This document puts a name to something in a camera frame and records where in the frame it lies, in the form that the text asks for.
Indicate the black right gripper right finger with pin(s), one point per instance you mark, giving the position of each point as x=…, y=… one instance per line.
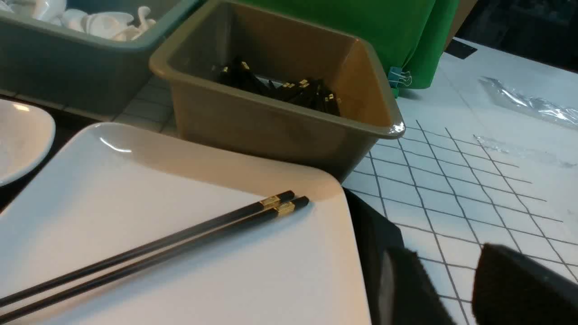
x=512, y=289

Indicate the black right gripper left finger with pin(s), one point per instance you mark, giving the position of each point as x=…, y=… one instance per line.
x=407, y=296

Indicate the pile of black chopsticks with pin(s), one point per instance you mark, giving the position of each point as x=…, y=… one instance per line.
x=310, y=93

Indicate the pile of white spoons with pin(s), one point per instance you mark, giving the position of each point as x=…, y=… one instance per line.
x=115, y=26

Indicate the clear plastic wrap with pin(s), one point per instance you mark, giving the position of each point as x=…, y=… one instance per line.
x=535, y=107

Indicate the metal binder clip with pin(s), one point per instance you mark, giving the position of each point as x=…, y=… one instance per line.
x=397, y=77

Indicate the brown plastic bin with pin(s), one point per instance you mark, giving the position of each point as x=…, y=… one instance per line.
x=282, y=49

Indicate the green cloth backdrop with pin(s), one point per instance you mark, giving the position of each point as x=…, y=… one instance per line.
x=407, y=34

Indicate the teal plastic bin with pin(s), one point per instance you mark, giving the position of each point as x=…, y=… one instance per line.
x=57, y=65

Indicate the small white dish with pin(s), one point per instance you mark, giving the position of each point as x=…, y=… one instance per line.
x=26, y=136

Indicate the large white square plate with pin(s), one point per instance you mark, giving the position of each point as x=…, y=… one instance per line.
x=180, y=243

